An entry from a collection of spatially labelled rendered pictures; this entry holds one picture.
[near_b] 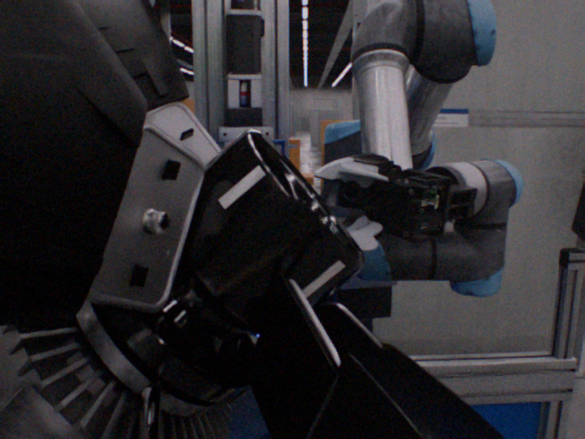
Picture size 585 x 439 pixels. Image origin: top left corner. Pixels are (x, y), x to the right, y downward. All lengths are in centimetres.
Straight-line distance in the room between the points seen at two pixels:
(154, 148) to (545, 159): 235
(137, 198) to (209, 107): 108
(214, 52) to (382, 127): 68
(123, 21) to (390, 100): 46
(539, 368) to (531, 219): 162
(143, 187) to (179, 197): 3
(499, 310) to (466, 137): 87
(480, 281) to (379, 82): 33
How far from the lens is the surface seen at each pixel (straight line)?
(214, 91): 132
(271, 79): 133
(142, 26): 45
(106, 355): 30
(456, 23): 87
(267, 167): 28
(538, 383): 99
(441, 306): 250
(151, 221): 25
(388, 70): 81
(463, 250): 72
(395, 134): 75
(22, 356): 31
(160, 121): 38
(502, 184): 72
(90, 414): 29
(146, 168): 25
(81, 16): 23
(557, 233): 262
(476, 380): 94
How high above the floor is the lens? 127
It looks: 11 degrees down
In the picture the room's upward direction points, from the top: straight up
